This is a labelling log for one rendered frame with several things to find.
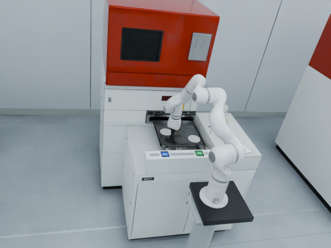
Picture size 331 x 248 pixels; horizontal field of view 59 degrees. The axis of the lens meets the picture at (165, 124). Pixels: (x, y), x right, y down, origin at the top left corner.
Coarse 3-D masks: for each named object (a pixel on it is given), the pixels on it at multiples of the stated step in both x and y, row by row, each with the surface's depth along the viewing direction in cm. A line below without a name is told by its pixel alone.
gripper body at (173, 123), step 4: (168, 120) 231; (172, 120) 229; (176, 120) 227; (180, 120) 229; (168, 124) 233; (172, 124) 231; (176, 124) 229; (180, 124) 232; (172, 128) 233; (176, 128) 231
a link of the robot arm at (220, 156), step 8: (216, 152) 165; (224, 152) 165; (232, 152) 167; (216, 160) 164; (224, 160) 164; (232, 160) 167; (216, 168) 169; (224, 168) 171; (216, 176) 176; (224, 176) 173
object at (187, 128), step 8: (160, 128) 244; (168, 128) 246; (184, 128) 249; (192, 128) 251; (160, 136) 234; (168, 136) 236; (176, 136) 238; (184, 136) 239; (168, 144) 227; (176, 144) 229; (184, 144) 230; (192, 144) 232
